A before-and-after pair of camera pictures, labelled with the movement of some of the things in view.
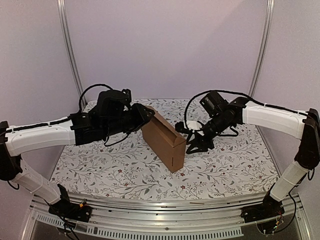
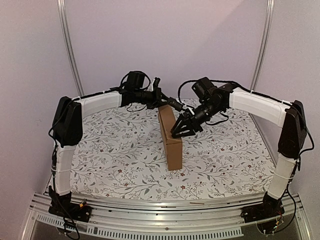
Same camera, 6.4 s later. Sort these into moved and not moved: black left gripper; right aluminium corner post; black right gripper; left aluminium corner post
Moved: black left gripper; black right gripper
Not moved: left aluminium corner post; right aluminium corner post
